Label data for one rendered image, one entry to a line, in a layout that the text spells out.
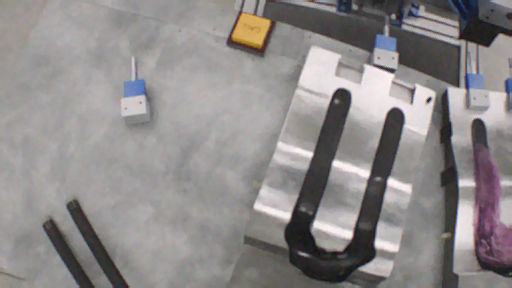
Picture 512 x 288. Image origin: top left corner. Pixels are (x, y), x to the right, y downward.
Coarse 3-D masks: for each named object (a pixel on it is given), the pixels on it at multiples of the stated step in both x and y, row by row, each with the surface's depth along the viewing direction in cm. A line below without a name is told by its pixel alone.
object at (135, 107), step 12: (132, 60) 121; (132, 72) 120; (132, 84) 119; (144, 84) 119; (132, 96) 118; (144, 96) 116; (132, 108) 116; (144, 108) 116; (132, 120) 119; (144, 120) 120
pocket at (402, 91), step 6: (390, 84) 116; (396, 84) 116; (402, 84) 115; (408, 84) 115; (390, 90) 116; (396, 90) 116; (402, 90) 116; (408, 90) 116; (414, 90) 115; (396, 96) 115; (402, 96) 115; (408, 96) 115; (414, 96) 113; (408, 102) 115
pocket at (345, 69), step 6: (342, 60) 116; (336, 66) 117; (342, 66) 117; (348, 66) 117; (354, 66) 116; (360, 66) 116; (336, 72) 117; (342, 72) 117; (348, 72) 117; (354, 72) 117; (360, 72) 117; (348, 78) 116; (354, 78) 116; (360, 78) 116; (360, 84) 116
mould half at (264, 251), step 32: (320, 64) 114; (320, 96) 113; (384, 96) 113; (416, 96) 113; (288, 128) 112; (320, 128) 111; (352, 128) 111; (416, 128) 111; (288, 160) 110; (352, 160) 110; (416, 160) 110; (288, 192) 105; (352, 192) 107; (256, 224) 102; (320, 224) 102; (352, 224) 103; (384, 224) 103; (256, 256) 108; (288, 256) 106; (384, 256) 100
